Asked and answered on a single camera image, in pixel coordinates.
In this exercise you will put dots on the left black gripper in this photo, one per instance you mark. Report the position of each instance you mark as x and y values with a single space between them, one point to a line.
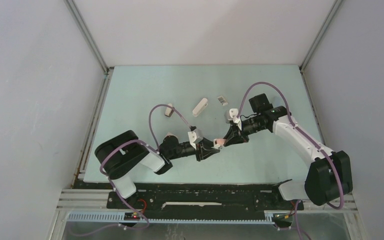
206 150

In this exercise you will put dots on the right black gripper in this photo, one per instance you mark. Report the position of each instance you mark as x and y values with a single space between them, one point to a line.
236 135

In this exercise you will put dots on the long white stapler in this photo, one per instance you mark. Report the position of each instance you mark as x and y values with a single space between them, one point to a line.
198 109

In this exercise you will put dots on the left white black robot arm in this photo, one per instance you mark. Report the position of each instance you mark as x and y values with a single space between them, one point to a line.
119 155

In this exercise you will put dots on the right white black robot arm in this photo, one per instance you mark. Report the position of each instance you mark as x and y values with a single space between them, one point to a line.
329 174

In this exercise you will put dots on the beige brown mini stapler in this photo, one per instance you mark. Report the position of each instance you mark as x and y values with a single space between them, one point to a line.
169 110

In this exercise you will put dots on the open staple box tray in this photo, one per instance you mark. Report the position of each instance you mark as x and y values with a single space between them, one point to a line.
222 100

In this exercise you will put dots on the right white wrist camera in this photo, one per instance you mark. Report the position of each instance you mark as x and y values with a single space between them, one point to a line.
231 115

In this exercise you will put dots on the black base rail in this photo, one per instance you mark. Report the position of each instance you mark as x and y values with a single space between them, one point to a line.
225 202

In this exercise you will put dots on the right aluminium frame post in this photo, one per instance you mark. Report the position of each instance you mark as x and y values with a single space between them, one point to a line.
320 34

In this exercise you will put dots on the aluminium frame post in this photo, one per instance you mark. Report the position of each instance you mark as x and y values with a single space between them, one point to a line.
320 34
86 33

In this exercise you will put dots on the left aluminium frame post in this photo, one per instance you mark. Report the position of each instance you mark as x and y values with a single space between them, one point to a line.
86 33

